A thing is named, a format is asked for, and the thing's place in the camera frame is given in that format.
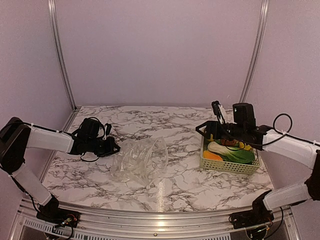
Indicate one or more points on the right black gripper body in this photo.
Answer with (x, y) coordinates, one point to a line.
(236, 133)

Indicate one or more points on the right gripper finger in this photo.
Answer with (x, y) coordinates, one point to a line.
(207, 135)
(203, 127)

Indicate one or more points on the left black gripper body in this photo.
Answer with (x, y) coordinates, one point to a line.
(101, 150)

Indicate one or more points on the brown fake potato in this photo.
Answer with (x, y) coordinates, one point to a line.
(230, 143)

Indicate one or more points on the pale green plastic basket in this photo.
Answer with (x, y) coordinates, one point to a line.
(247, 169)

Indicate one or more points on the green fake leafy vegetable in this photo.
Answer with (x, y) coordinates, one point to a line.
(232, 154)

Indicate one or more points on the clear polka-dot zip bag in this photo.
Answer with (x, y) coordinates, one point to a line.
(142, 161)

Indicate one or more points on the yellow fake corn cob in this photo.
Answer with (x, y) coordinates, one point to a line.
(244, 146)

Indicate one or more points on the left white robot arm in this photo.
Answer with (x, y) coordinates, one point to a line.
(22, 145)

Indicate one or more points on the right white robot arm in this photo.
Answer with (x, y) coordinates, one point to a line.
(291, 153)

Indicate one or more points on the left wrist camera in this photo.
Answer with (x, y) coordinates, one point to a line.
(107, 131)

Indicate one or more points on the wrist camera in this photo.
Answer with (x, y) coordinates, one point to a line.
(219, 112)
(107, 131)

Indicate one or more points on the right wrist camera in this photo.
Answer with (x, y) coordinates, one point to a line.
(219, 112)

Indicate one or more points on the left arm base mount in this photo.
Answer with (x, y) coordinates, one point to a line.
(51, 212)

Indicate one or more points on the front aluminium rail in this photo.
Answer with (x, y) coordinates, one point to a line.
(107, 224)

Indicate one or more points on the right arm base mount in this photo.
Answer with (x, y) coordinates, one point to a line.
(256, 216)

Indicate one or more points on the right aluminium frame post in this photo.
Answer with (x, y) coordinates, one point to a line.
(258, 43)

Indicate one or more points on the aluminium frame post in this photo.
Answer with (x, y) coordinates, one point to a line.
(60, 56)
(258, 43)

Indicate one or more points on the left aluminium frame post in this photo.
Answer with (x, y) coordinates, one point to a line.
(60, 56)

